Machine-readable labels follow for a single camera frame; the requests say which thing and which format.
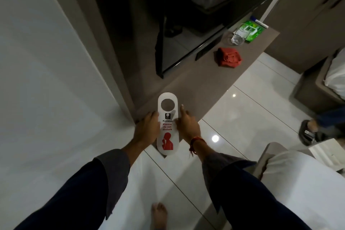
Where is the person's right forearm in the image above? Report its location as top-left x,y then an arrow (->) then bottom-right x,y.
189,141 -> 314,230

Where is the white door hanger sign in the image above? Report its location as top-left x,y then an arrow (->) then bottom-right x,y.
157,92 -> 184,156

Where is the brown bed frame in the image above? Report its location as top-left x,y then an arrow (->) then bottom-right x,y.
292,48 -> 345,112

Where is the red thread wrist band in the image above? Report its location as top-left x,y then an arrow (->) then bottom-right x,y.
188,137 -> 207,158

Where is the person's left forearm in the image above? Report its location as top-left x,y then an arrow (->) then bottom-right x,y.
13,142 -> 151,230

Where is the black sandal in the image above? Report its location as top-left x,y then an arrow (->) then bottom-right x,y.
298,119 -> 324,147

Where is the black flat screen television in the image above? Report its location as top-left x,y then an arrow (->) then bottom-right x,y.
155,0 -> 298,79

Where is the green plastic packet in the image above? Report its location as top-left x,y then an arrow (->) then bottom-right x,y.
237,19 -> 266,43

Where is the chair with white cushion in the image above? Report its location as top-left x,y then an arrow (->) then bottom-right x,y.
253,142 -> 345,230

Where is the white paper box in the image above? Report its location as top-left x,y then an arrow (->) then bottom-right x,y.
308,140 -> 345,171

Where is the brown wardrobe cabinet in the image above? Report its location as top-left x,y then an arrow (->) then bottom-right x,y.
265,0 -> 345,74

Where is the person's bare foot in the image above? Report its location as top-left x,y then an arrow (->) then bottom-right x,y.
151,202 -> 169,230

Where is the clear drinking glass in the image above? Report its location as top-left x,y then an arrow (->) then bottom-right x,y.
230,29 -> 246,46

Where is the person's left hand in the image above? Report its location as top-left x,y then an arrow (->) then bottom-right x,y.
133,111 -> 161,153

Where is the red folded cloth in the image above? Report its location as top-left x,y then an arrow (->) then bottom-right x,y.
214,47 -> 243,68

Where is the person's right hand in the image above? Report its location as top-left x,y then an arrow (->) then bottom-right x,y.
175,105 -> 201,148

